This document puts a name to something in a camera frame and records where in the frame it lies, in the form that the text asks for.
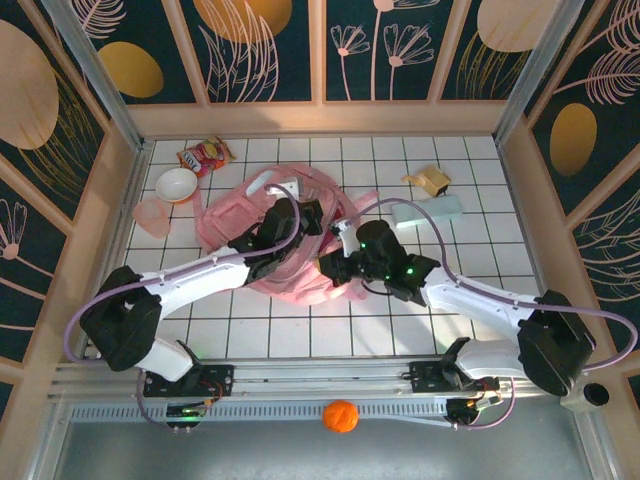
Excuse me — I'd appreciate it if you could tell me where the red and yellow snack bag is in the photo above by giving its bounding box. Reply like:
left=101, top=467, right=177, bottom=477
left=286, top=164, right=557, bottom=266
left=175, top=135, right=236, bottom=180

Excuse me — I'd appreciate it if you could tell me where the black knob on grey block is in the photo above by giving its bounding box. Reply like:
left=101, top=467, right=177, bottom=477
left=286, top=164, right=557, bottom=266
left=559, top=382, right=611, bottom=412

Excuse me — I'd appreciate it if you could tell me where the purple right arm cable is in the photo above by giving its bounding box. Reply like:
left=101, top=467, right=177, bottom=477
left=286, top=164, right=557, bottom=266
left=339, top=198, right=640, bottom=432

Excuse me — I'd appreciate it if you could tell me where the grey slotted cable duct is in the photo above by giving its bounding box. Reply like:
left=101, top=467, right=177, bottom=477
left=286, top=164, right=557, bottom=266
left=69, top=399, right=451, bottom=426

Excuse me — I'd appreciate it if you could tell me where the black control board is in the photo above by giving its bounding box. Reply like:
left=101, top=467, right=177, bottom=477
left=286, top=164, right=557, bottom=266
left=166, top=403, right=209, bottom=432
left=446, top=394, right=503, bottom=431

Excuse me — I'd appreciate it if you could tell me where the translucent pink plastic cup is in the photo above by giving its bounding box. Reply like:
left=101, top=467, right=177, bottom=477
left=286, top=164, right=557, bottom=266
left=132, top=197, right=171, bottom=239

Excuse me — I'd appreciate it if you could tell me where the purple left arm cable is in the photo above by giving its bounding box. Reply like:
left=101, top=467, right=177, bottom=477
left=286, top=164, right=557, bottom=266
left=64, top=183, right=304, bottom=430

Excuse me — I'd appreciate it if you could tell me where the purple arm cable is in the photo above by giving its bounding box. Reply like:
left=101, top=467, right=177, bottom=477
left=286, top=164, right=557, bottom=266
left=64, top=183, right=304, bottom=430
left=339, top=198, right=640, bottom=432

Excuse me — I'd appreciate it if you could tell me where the orange ball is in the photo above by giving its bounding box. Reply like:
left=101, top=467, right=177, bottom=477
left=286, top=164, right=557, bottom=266
left=322, top=399, right=360, bottom=434

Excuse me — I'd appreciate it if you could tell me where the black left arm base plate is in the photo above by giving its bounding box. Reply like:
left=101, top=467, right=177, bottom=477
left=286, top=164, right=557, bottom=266
left=142, top=364, right=236, bottom=399

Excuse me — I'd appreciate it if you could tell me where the pink school backpack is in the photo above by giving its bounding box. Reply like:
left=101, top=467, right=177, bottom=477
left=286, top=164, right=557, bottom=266
left=193, top=162, right=381, bottom=307

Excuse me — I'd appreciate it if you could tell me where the aluminium frame post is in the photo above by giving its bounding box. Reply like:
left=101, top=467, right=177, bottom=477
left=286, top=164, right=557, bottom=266
left=42, top=0, right=147, bottom=151
left=492, top=0, right=599, bottom=144

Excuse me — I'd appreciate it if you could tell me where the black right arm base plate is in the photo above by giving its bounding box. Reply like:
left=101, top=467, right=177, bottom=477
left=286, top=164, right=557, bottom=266
left=409, top=360, right=501, bottom=396

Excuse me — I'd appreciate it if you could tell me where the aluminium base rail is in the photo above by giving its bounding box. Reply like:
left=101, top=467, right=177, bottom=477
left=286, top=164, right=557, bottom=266
left=49, top=352, right=586, bottom=401

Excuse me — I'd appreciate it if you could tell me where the aluminium side rail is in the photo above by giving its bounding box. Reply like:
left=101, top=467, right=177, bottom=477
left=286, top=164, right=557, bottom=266
left=87, top=144, right=151, bottom=351

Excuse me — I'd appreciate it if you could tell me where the white bowl with orange outside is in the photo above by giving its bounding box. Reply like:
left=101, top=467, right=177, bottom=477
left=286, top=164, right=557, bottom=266
left=154, top=167, right=199, bottom=205

